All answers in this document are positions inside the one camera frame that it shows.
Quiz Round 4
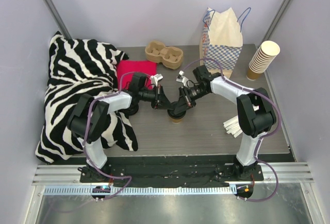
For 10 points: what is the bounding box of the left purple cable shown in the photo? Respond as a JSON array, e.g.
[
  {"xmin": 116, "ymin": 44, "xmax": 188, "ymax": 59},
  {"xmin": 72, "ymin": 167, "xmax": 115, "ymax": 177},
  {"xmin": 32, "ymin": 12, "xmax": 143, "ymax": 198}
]
[{"xmin": 81, "ymin": 71, "xmax": 155, "ymax": 201}]

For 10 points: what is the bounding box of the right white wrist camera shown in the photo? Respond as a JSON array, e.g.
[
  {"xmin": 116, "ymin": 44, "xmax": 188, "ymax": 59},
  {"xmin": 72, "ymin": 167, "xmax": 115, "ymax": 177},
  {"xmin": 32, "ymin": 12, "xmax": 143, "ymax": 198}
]
[{"xmin": 176, "ymin": 71, "xmax": 189, "ymax": 87}]

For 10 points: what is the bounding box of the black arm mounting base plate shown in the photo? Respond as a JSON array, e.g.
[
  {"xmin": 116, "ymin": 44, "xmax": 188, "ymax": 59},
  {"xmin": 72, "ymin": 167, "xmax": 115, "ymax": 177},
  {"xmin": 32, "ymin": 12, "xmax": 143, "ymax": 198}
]
[{"xmin": 78, "ymin": 155, "xmax": 264, "ymax": 188}]

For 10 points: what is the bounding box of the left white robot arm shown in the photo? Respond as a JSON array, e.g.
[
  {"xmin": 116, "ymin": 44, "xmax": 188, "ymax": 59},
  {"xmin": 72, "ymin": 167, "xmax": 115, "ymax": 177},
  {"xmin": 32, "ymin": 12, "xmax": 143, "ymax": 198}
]
[{"xmin": 67, "ymin": 72, "xmax": 171, "ymax": 182}]

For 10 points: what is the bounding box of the brown paper coffee cup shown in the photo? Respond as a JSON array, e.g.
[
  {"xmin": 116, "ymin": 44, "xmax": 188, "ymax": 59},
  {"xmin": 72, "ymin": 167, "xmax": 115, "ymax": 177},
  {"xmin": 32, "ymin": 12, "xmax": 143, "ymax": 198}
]
[{"xmin": 170, "ymin": 117, "xmax": 183, "ymax": 124}]

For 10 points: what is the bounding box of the checkered paper takeout bag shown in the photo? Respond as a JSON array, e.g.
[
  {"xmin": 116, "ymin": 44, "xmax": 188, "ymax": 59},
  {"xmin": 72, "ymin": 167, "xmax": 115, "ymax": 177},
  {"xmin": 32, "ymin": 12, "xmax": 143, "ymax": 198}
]
[{"xmin": 199, "ymin": 7, "xmax": 251, "ymax": 78}]

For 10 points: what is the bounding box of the zebra print pillow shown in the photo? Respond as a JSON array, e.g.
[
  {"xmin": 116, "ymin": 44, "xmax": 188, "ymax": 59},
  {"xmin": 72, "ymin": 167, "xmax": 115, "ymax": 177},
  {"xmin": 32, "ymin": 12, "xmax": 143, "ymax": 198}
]
[{"xmin": 35, "ymin": 31, "xmax": 129, "ymax": 164}]

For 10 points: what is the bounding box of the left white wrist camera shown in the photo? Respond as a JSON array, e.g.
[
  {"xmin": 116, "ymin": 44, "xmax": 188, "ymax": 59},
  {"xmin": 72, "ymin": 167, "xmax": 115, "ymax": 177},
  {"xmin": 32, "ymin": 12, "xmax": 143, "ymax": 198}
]
[{"xmin": 150, "ymin": 74, "xmax": 163, "ymax": 87}]

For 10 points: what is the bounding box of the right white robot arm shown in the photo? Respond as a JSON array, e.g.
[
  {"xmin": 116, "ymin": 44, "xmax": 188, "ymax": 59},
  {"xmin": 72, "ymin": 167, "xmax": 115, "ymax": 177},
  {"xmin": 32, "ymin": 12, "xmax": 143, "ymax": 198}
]
[{"xmin": 168, "ymin": 65, "xmax": 276, "ymax": 180}]

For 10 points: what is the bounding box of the black plastic cup lid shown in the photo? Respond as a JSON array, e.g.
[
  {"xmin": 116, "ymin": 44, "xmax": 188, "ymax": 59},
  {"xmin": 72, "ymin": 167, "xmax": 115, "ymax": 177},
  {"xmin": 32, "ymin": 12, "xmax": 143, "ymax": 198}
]
[{"xmin": 167, "ymin": 101, "xmax": 187, "ymax": 120}]

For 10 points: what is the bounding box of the pink folded cloth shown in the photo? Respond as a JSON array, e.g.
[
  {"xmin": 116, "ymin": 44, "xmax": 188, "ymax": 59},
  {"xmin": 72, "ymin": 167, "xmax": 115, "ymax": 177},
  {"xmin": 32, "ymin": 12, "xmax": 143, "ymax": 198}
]
[{"xmin": 117, "ymin": 60, "xmax": 157, "ymax": 89}]

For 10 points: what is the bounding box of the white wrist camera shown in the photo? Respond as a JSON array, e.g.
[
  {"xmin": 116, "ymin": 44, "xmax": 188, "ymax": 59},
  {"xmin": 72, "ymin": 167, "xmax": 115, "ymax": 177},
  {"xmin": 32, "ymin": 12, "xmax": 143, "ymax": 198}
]
[
  {"xmin": 150, "ymin": 74, "xmax": 163, "ymax": 87},
  {"xmin": 176, "ymin": 71, "xmax": 189, "ymax": 87}
]

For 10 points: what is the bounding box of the white wrapped straws pile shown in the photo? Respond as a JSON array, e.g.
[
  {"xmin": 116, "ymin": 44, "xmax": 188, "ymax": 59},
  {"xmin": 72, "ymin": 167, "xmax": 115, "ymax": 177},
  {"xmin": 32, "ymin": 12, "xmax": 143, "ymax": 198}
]
[{"xmin": 223, "ymin": 116, "xmax": 242, "ymax": 138}]

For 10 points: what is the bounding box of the white slotted cable duct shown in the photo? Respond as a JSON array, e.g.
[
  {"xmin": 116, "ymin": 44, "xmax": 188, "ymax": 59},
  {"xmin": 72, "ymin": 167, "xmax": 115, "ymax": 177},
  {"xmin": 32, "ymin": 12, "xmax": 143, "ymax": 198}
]
[{"xmin": 43, "ymin": 185, "xmax": 237, "ymax": 196}]

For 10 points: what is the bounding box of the stack of paper cups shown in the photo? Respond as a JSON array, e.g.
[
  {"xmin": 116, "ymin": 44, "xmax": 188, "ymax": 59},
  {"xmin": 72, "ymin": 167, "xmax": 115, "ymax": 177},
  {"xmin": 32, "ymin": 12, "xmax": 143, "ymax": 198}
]
[{"xmin": 246, "ymin": 41, "xmax": 281, "ymax": 81}]

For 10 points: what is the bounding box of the stack of black lids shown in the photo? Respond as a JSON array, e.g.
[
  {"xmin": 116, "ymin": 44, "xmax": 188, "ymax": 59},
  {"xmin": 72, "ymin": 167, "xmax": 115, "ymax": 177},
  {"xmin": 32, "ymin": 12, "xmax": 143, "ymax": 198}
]
[{"xmin": 124, "ymin": 105, "xmax": 139, "ymax": 116}]

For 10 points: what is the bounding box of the cardboard cup carrier tray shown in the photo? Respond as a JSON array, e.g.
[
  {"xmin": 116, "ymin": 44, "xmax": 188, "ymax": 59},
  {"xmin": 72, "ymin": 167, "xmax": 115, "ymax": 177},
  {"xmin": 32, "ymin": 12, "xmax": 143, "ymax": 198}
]
[{"xmin": 145, "ymin": 40, "xmax": 184, "ymax": 70}]

